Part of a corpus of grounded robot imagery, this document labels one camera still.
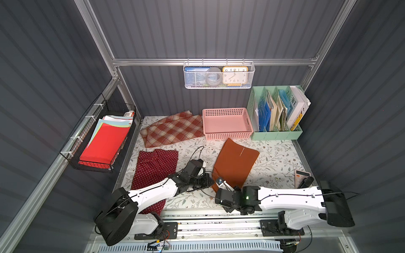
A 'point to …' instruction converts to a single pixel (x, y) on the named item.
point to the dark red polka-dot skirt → (152, 166)
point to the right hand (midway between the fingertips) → (228, 196)
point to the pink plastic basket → (227, 123)
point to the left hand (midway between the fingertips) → (214, 182)
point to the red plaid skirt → (181, 126)
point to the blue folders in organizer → (264, 116)
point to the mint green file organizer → (281, 103)
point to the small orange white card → (299, 175)
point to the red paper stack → (109, 136)
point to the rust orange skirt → (233, 164)
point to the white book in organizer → (302, 103)
